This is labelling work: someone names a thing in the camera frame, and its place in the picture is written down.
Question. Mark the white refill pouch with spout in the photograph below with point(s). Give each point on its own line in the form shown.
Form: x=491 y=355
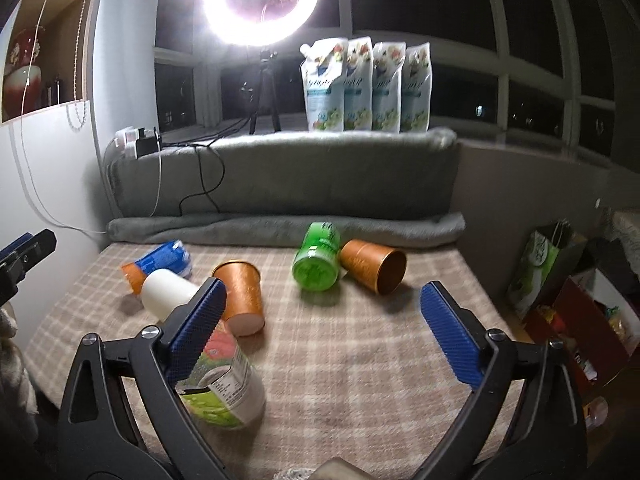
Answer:
x=324 y=90

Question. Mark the rolled grey blanket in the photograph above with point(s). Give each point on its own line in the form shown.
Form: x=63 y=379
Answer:
x=280 y=230

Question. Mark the grey fuzzy cloth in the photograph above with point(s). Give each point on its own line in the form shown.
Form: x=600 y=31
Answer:
x=14 y=360

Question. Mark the red and white jar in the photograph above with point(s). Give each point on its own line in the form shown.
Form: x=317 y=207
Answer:
x=22 y=75

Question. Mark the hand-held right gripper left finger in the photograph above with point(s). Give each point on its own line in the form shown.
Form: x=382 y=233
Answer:
x=196 y=329

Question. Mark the folded grey blanket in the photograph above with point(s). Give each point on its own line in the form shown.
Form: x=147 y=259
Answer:
x=325 y=175

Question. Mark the green printed cup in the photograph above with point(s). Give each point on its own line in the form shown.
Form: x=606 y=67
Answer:
x=315 y=260

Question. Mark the orange paper cup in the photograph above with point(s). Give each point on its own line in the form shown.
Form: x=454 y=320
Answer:
x=242 y=295

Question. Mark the black tripod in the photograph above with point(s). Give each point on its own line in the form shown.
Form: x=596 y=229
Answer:
x=262 y=90

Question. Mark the plain white cup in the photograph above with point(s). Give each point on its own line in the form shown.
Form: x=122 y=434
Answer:
x=162 y=292

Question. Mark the beige plaid blanket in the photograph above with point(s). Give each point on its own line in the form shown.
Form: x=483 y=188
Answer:
x=340 y=360

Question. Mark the green paper bag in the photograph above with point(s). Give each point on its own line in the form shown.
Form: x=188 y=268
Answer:
x=537 y=265

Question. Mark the white cup with fruit label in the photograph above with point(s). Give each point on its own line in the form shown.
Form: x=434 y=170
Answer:
x=234 y=385

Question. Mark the red cardboard box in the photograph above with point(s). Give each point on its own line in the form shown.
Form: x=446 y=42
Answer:
x=585 y=330

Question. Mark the copper coloured cup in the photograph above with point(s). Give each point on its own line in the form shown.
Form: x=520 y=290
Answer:
x=367 y=265

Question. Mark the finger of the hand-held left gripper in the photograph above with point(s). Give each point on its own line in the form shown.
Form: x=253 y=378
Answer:
x=40 y=246

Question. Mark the blue bottle orange cap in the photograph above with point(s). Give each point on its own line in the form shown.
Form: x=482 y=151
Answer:
x=162 y=257

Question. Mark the white window frame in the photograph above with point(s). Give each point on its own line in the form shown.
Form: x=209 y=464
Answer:
x=500 y=60

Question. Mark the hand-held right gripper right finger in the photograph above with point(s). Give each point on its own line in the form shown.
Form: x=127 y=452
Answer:
x=449 y=336

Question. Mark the black charger plug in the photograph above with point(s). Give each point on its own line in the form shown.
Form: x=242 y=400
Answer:
x=146 y=144

